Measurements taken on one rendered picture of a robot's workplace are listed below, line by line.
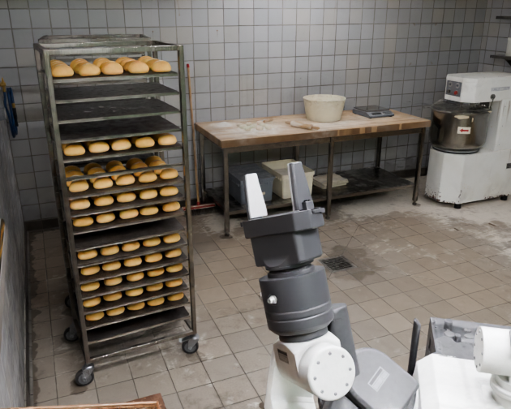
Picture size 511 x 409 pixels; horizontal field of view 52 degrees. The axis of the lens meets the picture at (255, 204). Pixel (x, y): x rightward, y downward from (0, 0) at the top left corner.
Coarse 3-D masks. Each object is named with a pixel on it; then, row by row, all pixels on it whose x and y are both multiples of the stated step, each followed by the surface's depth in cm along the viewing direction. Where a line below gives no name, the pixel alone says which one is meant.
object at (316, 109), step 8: (304, 96) 527; (312, 96) 535; (320, 96) 537; (328, 96) 536; (336, 96) 532; (304, 104) 517; (312, 104) 505; (320, 104) 501; (328, 104) 500; (336, 104) 502; (344, 104) 515; (312, 112) 509; (320, 112) 505; (328, 112) 504; (336, 112) 507; (312, 120) 514; (320, 120) 509; (328, 120) 509; (336, 120) 513
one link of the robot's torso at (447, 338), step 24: (432, 336) 95; (456, 336) 92; (432, 360) 87; (456, 360) 87; (432, 384) 82; (456, 384) 82; (480, 384) 82; (408, 408) 82; (432, 408) 78; (456, 408) 77; (480, 408) 77; (504, 408) 77
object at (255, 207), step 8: (248, 176) 71; (256, 176) 72; (248, 184) 71; (256, 184) 72; (248, 192) 71; (256, 192) 72; (248, 200) 70; (256, 200) 72; (248, 208) 71; (256, 208) 71; (264, 208) 72; (248, 216) 71; (256, 216) 71
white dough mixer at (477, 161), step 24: (480, 72) 542; (504, 72) 542; (456, 96) 514; (480, 96) 506; (504, 96) 518; (432, 120) 529; (456, 120) 507; (480, 120) 506; (504, 120) 526; (432, 144) 551; (456, 144) 514; (480, 144) 517; (504, 144) 537; (432, 168) 543; (456, 168) 525; (480, 168) 532; (504, 168) 545; (432, 192) 549; (456, 192) 533; (480, 192) 543; (504, 192) 557
